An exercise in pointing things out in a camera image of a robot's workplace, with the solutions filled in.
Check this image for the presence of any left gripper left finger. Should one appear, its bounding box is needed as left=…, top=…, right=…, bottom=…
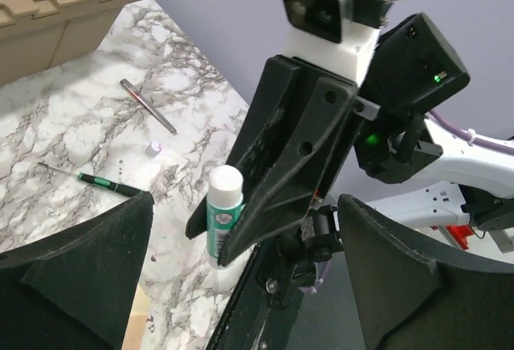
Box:
left=1, top=192, right=153, bottom=349

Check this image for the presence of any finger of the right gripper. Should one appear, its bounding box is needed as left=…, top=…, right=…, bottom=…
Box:
left=218, top=77, right=357, bottom=265
left=185, top=55, right=306, bottom=241

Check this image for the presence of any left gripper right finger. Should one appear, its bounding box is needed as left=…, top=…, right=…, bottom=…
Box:
left=338, top=194, right=513, bottom=349

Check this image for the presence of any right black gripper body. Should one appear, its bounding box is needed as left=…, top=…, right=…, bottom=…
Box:
left=312, top=100, right=381, bottom=210

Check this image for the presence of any white green glue stick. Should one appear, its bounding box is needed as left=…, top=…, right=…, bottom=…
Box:
left=206, top=165, right=243, bottom=269

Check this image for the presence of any peach paper envelope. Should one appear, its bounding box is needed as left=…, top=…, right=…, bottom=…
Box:
left=121, top=285, right=151, bottom=350

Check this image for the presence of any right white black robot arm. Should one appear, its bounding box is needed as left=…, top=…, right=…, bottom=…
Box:
left=186, top=14, right=513, bottom=268

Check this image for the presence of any black green marker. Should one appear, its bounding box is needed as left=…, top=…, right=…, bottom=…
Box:
left=38, top=161, right=145, bottom=198

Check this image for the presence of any small white glue cap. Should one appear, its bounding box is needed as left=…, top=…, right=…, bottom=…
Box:
left=145, top=141, right=163, bottom=157

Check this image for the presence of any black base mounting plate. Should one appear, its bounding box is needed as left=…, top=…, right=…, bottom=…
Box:
left=206, top=236, right=316, bottom=350

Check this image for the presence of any tan plastic toolbox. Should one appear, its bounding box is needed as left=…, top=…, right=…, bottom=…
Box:
left=1, top=0, right=140, bottom=84

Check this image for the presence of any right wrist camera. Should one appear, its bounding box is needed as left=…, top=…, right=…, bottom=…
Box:
left=283, top=0, right=397, bottom=85

